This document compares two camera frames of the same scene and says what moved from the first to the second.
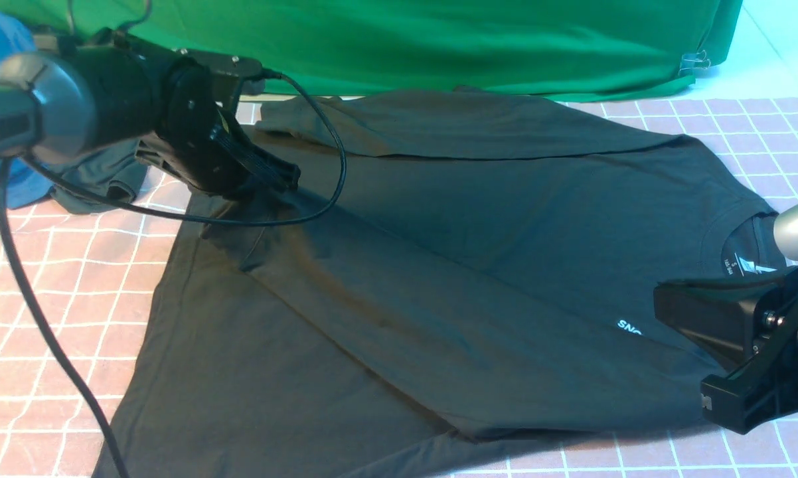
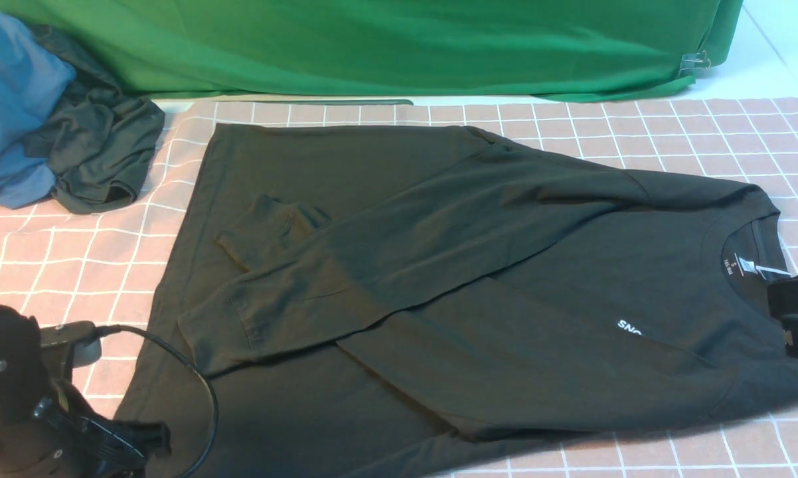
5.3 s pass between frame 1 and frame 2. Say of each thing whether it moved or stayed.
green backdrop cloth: stayed
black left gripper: moved
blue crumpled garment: stayed
